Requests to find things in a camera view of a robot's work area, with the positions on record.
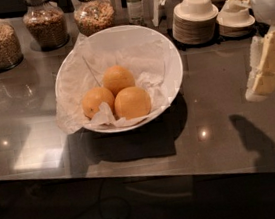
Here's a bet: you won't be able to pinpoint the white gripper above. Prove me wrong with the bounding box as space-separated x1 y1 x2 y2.
223 0 275 102

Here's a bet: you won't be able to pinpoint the orange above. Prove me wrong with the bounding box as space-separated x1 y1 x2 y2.
114 86 151 120
81 87 115 119
102 65 135 96

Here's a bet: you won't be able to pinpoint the white ceramic bowl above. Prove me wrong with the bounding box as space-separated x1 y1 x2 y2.
47 18 192 141

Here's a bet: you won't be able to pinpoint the black rubber mat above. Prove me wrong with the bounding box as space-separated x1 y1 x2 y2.
167 22 270 51

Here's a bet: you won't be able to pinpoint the small stack paper bowls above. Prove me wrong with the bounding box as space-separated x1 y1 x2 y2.
216 4 255 38

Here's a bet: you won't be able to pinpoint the tall stack paper bowls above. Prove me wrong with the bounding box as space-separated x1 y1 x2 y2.
172 0 219 45

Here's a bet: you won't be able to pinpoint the clear glass bottle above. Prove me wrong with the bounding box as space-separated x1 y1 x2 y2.
126 0 144 26

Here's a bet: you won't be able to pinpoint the right glass cereal jar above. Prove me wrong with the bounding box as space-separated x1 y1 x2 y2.
73 0 115 36

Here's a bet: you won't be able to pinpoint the glass cereal jar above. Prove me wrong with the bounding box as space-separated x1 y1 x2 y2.
73 0 115 36
23 0 69 50

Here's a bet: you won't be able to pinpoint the white paper liner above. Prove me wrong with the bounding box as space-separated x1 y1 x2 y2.
45 21 183 137

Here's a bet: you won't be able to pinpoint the middle glass cereal jar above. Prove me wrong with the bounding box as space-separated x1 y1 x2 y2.
23 0 69 50

